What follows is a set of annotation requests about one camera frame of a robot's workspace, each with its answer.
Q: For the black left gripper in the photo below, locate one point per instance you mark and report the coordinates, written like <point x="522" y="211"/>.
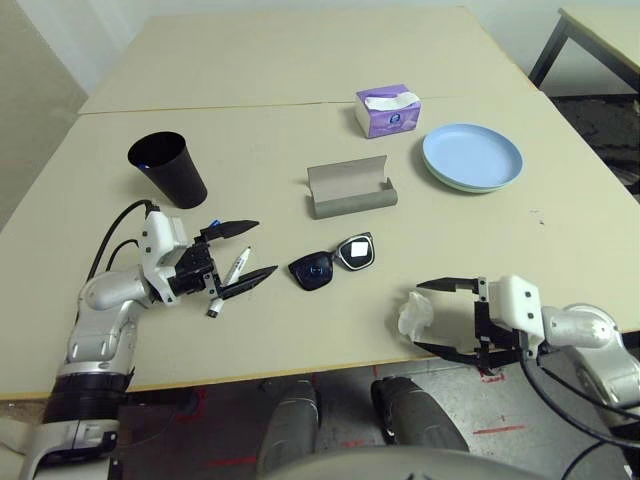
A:
<point x="192" y="270"/>

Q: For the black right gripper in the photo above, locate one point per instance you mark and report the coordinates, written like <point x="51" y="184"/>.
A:
<point x="484" y="325"/>

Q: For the white marker black cap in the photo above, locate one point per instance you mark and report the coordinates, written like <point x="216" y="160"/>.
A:
<point x="237" y="265"/>

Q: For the white tissue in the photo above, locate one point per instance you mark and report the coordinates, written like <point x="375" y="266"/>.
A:
<point x="415" y="315"/>

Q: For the black sunglasses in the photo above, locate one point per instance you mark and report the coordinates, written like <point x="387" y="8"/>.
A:
<point x="312" y="272"/>

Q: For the grey glasses case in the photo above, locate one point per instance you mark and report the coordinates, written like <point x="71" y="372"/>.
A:
<point x="355" y="205"/>

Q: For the blue plate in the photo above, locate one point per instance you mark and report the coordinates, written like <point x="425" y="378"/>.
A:
<point x="470" y="155"/>

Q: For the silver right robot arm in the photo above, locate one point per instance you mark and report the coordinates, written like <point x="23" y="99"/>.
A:
<point x="585" y="330"/>

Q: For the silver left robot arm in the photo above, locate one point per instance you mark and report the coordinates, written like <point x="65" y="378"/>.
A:
<point x="105" y="295"/>

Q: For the white marker blue cap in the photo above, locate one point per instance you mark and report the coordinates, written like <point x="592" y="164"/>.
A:
<point x="216" y="223"/>

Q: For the black plastic cup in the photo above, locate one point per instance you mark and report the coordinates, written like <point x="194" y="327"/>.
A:
<point x="175" y="175"/>

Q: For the grey robot right leg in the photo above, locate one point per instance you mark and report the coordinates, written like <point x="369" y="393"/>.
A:
<point x="417" y="420"/>

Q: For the grey robot leg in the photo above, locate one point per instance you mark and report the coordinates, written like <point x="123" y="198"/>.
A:
<point x="417" y="420"/>
<point x="290" y="430"/>

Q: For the green plate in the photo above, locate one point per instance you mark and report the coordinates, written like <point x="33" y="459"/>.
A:
<point x="472" y="191"/>

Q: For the grey robot torso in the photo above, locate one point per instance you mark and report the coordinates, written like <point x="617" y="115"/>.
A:
<point x="400" y="465"/>

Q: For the grey robot left leg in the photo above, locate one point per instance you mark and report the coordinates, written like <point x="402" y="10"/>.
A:
<point x="290" y="430"/>

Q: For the purple tissue box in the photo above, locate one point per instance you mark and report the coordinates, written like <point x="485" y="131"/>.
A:
<point x="390" y="122"/>

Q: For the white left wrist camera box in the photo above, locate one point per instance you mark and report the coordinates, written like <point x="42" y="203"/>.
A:
<point x="157" y="240"/>

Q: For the beige side table black frame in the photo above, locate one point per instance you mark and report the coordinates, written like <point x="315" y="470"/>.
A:
<point x="610" y="35"/>

